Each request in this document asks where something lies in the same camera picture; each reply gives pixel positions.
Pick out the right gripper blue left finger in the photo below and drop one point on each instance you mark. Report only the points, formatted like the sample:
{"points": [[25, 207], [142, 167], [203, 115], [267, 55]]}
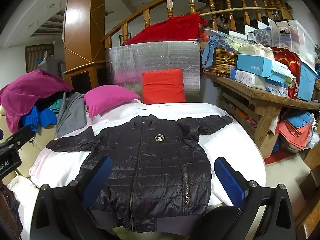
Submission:
{"points": [[94, 180]]}

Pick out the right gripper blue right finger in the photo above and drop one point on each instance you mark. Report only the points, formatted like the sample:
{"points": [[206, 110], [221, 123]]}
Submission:
{"points": [[233, 182]]}

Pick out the black quilted jacket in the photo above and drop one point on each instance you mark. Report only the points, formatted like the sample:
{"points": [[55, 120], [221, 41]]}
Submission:
{"points": [[161, 176]]}

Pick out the white bed blanket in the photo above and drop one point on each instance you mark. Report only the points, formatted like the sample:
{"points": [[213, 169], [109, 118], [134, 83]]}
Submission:
{"points": [[40, 165]]}

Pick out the blue garment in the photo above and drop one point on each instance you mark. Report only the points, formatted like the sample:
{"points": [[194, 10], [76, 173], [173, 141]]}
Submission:
{"points": [[36, 118]]}

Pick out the purple velvet garment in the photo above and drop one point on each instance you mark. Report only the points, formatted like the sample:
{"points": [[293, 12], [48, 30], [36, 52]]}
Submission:
{"points": [[19, 96]]}

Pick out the grey blazer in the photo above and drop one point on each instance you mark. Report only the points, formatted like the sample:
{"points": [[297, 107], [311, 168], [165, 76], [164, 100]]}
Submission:
{"points": [[71, 116]]}

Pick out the teal garment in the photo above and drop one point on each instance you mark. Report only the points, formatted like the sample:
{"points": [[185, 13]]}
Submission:
{"points": [[55, 107]]}

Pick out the magenta pillow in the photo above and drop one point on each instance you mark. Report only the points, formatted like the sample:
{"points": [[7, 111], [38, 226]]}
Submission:
{"points": [[107, 97]]}

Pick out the folded coral towels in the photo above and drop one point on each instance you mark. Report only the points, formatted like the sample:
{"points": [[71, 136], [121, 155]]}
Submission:
{"points": [[296, 128]]}

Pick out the wooden side table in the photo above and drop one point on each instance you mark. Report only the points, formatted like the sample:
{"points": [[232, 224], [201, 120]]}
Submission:
{"points": [[255, 109]]}

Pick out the white patterned box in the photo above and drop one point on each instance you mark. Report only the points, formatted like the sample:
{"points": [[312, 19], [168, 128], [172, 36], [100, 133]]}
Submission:
{"points": [[248, 79]]}

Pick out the brown wooden pillar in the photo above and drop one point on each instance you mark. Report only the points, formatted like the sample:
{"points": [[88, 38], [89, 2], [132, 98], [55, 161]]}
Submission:
{"points": [[84, 51]]}

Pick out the red pillow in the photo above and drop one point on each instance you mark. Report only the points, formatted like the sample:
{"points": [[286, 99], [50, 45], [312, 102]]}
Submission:
{"points": [[164, 86]]}

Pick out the silver foil insulation board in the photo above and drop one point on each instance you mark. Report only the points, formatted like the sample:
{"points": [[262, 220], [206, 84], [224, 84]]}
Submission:
{"points": [[127, 63]]}

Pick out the light blue shoe box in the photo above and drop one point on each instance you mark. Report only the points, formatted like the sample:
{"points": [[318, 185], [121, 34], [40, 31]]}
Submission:
{"points": [[254, 64]]}

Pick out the wicker basket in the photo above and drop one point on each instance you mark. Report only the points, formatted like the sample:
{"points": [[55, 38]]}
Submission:
{"points": [[219, 62]]}

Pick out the blue plastic bin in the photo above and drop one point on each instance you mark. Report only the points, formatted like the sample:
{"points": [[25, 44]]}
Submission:
{"points": [[307, 82]]}

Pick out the red gift bag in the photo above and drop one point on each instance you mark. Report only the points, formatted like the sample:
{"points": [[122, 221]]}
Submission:
{"points": [[293, 62]]}

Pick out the blue cloth in basket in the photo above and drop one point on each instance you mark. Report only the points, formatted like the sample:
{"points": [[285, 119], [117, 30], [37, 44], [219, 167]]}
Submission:
{"points": [[219, 42]]}

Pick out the clear plastic storage box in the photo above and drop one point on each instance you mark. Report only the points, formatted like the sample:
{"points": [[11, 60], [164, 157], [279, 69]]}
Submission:
{"points": [[290, 34]]}

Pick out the red blanket on board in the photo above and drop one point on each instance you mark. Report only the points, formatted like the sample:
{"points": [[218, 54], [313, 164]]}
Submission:
{"points": [[178, 28]]}

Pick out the wooden stair railing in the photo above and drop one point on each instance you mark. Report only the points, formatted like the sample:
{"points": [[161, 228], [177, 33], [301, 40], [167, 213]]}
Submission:
{"points": [[220, 14]]}

